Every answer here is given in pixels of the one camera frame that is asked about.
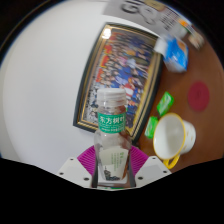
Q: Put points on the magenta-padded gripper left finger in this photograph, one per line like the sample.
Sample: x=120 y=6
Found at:
x=72 y=170

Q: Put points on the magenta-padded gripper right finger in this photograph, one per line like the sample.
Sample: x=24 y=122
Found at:
x=153 y=170

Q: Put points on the clear green-labelled drink bottle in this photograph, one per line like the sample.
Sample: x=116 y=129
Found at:
x=112 y=146

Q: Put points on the white yellow-rimmed enamel mug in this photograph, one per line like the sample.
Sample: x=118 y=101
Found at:
x=170 y=136

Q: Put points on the flat round red coaster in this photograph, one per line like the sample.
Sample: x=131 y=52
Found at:
x=198 y=96

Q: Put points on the gold-framed group photo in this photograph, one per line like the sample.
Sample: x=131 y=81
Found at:
x=123 y=60

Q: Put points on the white printed gift bag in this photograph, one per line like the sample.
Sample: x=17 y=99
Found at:
x=146 y=11

